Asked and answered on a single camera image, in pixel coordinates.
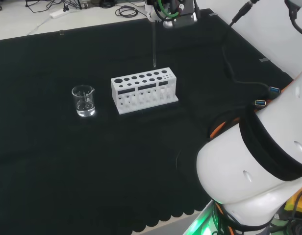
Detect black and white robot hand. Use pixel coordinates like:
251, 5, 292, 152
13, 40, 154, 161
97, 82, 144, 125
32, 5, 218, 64
144, 0, 199, 29

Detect clear glass rod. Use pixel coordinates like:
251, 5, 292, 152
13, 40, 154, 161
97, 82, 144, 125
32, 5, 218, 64
152, 21, 157, 68

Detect white test tube rack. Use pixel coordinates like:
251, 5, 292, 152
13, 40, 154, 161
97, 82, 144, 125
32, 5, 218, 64
110, 67, 179, 115

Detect white power strip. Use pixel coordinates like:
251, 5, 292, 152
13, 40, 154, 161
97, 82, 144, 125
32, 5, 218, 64
50, 9, 71, 19

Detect clear glass beaker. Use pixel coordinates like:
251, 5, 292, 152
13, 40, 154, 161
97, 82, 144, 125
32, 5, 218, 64
71, 84, 96, 118

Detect black bench cloth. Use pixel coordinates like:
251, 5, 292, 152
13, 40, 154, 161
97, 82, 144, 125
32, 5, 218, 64
0, 8, 297, 235

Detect coiled black cable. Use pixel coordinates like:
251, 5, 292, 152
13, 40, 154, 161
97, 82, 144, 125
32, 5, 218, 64
115, 5, 139, 18

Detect thick black cable with plug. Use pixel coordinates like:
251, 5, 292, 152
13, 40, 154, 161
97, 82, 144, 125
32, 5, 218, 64
221, 0, 271, 89

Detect orange cable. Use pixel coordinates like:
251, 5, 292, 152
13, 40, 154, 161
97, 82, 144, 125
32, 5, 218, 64
209, 117, 241, 138

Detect tangled black floor cables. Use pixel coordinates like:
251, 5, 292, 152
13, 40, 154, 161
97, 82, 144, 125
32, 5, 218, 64
25, 0, 93, 13

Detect grey metal base plate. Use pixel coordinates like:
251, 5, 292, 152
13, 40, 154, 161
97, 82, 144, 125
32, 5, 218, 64
182, 198, 217, 235

